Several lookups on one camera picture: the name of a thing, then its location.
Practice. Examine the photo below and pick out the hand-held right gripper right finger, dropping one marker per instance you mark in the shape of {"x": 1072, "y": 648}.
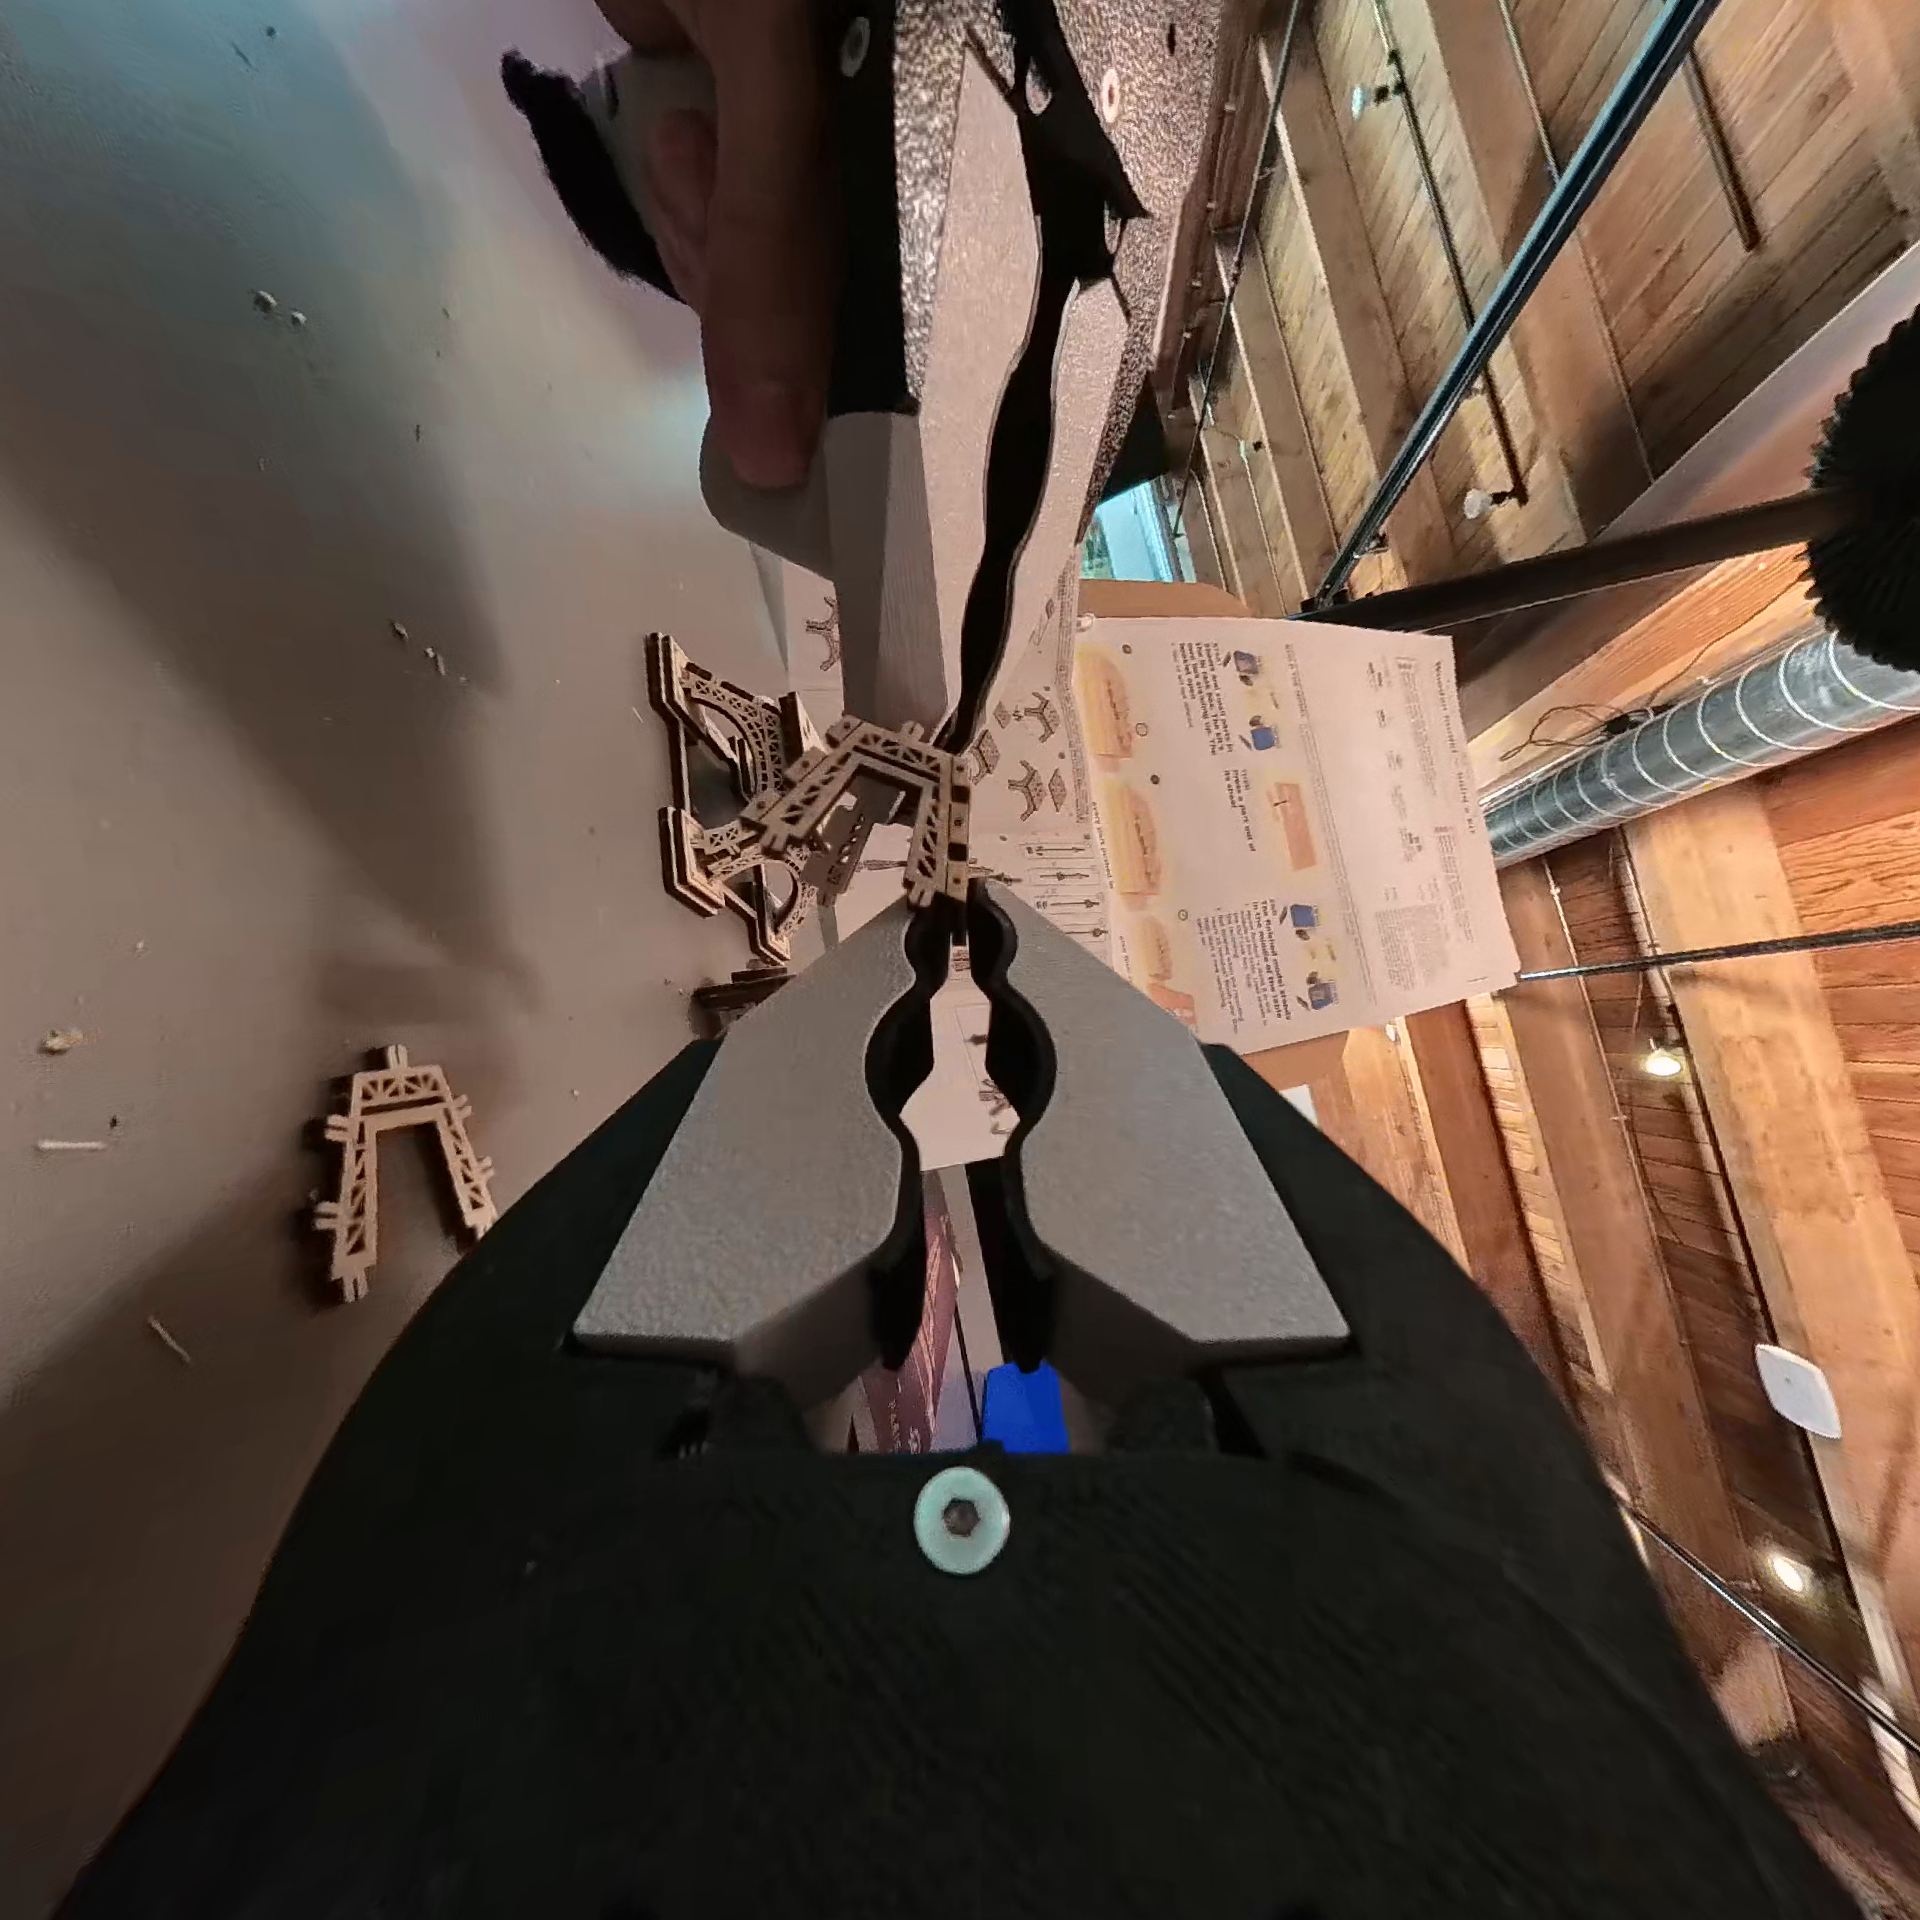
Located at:
{"x": 1184, "y": 1184}

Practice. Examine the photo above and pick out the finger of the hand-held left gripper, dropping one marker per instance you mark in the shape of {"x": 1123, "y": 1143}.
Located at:
{"x": 931, "y": 450}
{"x": 1080, "y": 389}

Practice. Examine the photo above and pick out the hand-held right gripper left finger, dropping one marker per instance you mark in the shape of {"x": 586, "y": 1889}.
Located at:
{"x": 750, "y": 1184}

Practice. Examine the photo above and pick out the wooden tower spire model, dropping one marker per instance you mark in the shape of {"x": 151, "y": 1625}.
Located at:
{"x": 743, "y": 998}

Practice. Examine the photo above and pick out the person's left hand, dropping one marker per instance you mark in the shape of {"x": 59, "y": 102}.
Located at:
{"x": 750, "y": 271}

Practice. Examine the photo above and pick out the purple puzzle box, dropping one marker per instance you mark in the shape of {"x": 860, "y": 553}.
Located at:
{"x": 931, "y": 1319}

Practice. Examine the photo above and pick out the folded instruction leaflet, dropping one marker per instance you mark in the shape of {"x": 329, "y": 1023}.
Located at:
{"x": 1035, "y": 751}

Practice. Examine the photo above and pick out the wooden tower base model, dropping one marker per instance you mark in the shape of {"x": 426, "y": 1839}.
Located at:
{"x": 720, "y": 751}

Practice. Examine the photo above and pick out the large illustrated instruction sheet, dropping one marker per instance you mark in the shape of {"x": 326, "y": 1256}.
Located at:
{"x": 1305, "y": 826}

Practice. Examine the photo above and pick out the small ceiling lamp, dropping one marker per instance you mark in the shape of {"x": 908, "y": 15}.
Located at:
{"x": 1657, "y": 1062}
{"x": 1785, "y": 1573}

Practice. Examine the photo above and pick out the dark metal pole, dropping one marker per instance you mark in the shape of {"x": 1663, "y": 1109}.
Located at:
{"x": 1576, "y": 562}

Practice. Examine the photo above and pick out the white ceiling device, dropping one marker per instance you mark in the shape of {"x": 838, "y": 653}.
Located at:
{"x": 1796, "y": 1390}

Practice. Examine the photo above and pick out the black ribbed round fixture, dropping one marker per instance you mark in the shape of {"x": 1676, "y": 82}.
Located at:
{"x": 1874, "y": 494}

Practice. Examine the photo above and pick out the black ceiling rail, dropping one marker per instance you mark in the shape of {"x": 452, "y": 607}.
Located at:
{"x": 1500, "y": 300}

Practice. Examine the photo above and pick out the silver ventilation duct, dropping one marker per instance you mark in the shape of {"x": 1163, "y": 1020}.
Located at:
{"x": 1694, "y": 734}

